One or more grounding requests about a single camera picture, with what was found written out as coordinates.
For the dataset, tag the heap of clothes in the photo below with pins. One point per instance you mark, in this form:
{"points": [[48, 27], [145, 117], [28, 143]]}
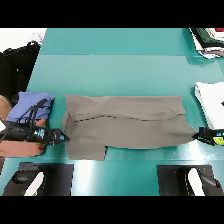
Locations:
{"points": [[210, 40]]}

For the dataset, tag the black garment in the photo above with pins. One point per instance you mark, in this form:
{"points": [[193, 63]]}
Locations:
{"points": [[15, 68]]}

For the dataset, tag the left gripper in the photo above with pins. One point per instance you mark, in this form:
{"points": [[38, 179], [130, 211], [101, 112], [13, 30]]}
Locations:
{"points": [[54, 136]]}

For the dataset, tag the orange garment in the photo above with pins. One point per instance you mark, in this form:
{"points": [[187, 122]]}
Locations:
{"points": [[20, 148]]}

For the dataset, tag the brown garment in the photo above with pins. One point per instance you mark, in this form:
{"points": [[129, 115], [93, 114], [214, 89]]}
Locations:
{"points": [[4, 106]]}

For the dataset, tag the blue garment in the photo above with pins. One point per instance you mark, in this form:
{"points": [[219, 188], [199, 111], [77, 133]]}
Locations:
{"points": [[28, 106]]}

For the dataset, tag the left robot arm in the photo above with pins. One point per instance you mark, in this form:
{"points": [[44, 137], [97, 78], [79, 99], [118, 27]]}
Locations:
{"points": [[20, 131]]}

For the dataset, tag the grey-brown shirt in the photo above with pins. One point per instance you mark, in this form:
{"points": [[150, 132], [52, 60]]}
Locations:
{"points": [[133, 123]]}

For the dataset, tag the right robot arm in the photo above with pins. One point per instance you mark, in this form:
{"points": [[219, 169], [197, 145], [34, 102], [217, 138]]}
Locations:
{"points": [[173, 180]]}

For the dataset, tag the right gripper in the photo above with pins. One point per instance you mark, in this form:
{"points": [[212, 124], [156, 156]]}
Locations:
{"points": [[206, 135]]}

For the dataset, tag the white garment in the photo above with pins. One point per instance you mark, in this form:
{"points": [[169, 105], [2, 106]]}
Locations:
{"points": [[211, 101]]}

